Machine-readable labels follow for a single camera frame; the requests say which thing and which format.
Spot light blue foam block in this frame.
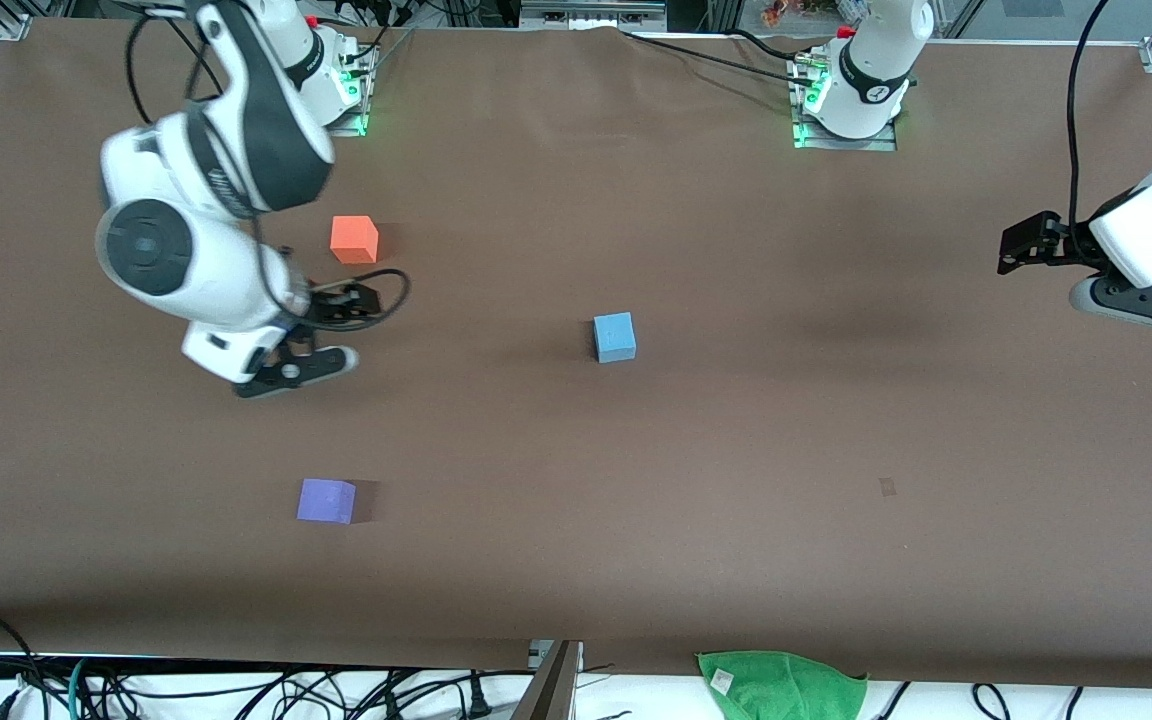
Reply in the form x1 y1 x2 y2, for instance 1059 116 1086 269
593 312 638 364

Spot orange foam block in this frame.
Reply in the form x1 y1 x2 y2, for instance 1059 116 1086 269
330 215 380 265

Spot purple foam block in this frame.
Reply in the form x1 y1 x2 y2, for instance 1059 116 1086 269
297 478 358 525

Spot brown paper table cover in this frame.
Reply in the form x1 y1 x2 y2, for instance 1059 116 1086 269
0 20 1152 691

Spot grey aluminium profile bar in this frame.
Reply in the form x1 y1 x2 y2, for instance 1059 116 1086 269
513 640 584 720

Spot green microfibre cloth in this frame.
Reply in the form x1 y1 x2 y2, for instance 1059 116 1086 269
696 650 870 720

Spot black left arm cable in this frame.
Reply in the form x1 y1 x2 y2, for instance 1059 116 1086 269
1066 0 1117 236

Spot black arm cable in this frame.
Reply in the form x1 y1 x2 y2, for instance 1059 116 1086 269
124 0 229 126
1066 0 1117 236

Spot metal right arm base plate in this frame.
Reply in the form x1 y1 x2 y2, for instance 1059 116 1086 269
321 38 378 138

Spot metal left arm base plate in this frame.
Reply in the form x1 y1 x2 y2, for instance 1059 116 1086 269
792 52 900 152

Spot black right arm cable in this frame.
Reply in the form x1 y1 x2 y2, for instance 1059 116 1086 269
124 0 229 126

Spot black cable across table cover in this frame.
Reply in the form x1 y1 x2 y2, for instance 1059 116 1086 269
621 28 819 89

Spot grey metal frame rail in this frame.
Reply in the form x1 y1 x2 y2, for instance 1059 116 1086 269
520 0 668 31

